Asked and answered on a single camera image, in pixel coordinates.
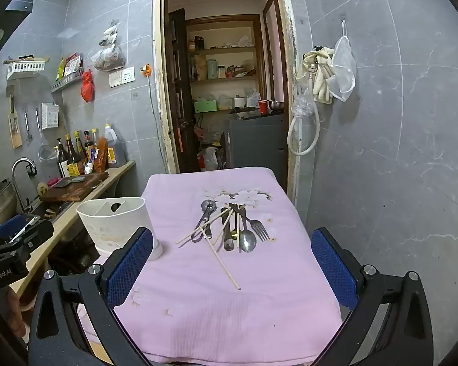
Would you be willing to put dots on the hanging steel strainer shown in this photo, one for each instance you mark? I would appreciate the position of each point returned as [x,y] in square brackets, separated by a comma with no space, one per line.
[45,154]

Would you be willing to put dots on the steel kitchen faucet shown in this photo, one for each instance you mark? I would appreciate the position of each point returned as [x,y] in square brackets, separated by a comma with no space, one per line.
[17,167]

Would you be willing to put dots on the pink floral blanket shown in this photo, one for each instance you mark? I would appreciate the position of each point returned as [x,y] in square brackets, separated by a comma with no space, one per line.
[252,293]

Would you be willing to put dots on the steel spoon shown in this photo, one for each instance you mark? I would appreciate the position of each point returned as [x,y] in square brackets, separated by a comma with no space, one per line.
[248,241]

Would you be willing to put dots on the yellowish scrub ball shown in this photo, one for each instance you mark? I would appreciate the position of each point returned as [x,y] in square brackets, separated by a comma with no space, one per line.
[42,189]

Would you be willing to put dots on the yellow green snack packet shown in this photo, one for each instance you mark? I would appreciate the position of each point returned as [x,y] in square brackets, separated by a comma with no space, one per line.
[61,69]

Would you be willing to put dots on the yellow cap sauce bottle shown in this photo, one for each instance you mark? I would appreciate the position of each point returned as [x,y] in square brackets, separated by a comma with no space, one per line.
[95,137]

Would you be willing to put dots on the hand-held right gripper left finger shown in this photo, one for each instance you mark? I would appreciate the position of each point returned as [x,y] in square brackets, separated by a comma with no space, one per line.
[131,263]

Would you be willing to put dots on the red plastic bag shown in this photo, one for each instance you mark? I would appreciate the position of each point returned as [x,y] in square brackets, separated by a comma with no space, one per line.
[87,87]

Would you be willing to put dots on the beige kitchen counter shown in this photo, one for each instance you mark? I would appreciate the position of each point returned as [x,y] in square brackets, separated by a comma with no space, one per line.
[116,175]

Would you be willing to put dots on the red snack packet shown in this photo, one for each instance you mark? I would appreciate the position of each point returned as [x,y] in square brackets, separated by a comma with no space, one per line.
[73,63]

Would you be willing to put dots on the grey cabinet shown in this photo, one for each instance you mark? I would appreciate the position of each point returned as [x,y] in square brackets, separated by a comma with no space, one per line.
[252,141]

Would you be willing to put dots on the red cup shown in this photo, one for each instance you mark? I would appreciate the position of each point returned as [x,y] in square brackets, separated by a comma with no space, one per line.
[263,107]

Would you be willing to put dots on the white wall basket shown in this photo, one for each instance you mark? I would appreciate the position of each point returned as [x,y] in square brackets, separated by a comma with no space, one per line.
[25,68]

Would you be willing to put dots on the green box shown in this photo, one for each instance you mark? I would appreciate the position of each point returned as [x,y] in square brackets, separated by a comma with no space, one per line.
[205,106]

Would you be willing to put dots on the clear plastic bag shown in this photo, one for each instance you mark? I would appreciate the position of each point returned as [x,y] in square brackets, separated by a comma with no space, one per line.
[302,103]

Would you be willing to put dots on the wooden shelf unit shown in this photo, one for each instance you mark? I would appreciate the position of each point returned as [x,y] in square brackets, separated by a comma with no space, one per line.
[229,51]

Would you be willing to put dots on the grey wall shelf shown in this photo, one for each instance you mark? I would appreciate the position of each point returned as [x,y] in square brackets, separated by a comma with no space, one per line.
[66,82]

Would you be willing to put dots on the white plastic utensil holder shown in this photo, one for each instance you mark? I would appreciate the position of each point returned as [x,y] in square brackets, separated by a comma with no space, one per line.
[110,225]

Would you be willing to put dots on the dark sauce bottle yellow label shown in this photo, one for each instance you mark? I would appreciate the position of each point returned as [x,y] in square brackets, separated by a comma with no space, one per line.
[73,164]

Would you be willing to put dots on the steel bowl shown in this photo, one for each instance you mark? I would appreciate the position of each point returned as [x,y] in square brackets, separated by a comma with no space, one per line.
[276,105]

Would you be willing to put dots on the cream rubber gloves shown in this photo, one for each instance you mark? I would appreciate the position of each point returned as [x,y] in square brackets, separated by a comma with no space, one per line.
[320,76]

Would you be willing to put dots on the clear bag of dried goods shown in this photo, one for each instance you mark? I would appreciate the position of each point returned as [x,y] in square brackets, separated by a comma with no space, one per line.
[108,59]

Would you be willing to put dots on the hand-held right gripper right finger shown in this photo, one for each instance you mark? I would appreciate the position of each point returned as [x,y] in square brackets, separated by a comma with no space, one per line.
[334,267]

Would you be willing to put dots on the orange wall plug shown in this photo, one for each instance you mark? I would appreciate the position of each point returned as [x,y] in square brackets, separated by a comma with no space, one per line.
[146,70]

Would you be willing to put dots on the steel kitchen sink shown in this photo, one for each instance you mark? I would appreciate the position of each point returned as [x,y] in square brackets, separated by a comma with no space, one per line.
[49,209]

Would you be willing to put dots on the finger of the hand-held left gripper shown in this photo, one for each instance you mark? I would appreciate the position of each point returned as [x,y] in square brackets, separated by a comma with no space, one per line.
[11,224]
[30,238]

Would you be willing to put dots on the white box on wall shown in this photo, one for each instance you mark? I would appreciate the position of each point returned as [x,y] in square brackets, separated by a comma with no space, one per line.
[50,116]

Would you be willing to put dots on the person's left hand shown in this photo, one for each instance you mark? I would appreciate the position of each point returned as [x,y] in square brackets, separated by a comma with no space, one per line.
[16,308]

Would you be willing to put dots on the steel ice cream scoop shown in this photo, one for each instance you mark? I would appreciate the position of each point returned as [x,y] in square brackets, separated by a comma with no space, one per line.
[208,206]

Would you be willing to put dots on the gold spoon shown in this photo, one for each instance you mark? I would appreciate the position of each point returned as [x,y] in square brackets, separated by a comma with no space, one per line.
[234,233]

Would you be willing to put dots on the hanging steel peeler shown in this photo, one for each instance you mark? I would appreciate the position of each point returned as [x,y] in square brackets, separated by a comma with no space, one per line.
[27,124]

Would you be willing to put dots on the dark pump bottle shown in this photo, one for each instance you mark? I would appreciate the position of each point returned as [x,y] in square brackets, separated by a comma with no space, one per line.
[63,162]

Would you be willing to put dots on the steel fork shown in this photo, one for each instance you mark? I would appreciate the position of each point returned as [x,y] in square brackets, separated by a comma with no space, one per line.
[262,231]

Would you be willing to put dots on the teal thermos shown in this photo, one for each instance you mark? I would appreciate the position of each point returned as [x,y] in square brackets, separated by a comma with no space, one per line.
[212,69]

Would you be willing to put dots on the white squeeze tube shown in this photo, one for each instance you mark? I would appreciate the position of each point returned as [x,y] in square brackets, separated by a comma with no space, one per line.
[89,166]

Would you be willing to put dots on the white hanging plastic bag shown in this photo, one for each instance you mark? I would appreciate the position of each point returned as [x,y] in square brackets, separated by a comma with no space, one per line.
[108,34]

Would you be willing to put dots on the hanging wooden cutting board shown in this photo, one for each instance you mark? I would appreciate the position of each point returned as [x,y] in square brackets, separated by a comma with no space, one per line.
[15,129]

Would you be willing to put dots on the orange seasoning packet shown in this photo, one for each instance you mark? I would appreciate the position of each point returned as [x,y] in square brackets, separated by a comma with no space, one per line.
[102,156]

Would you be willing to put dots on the white wall socket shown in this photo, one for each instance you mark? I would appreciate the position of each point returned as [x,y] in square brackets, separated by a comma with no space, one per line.
[128,75]

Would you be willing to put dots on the brown wooden cutting board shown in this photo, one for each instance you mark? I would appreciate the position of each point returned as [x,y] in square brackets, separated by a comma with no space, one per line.
[76,192]

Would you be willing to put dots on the dark wooden door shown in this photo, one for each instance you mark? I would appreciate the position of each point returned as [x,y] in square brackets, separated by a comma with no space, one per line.
[181,103]

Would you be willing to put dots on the black range hood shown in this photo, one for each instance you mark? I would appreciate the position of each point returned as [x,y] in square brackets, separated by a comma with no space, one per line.
[7,26]

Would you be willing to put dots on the white wall switch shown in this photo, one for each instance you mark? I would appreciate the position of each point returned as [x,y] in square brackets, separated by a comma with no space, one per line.
[115,79]

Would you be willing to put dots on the white mesh bag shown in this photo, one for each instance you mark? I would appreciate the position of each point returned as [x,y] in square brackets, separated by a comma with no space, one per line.
[343,64]

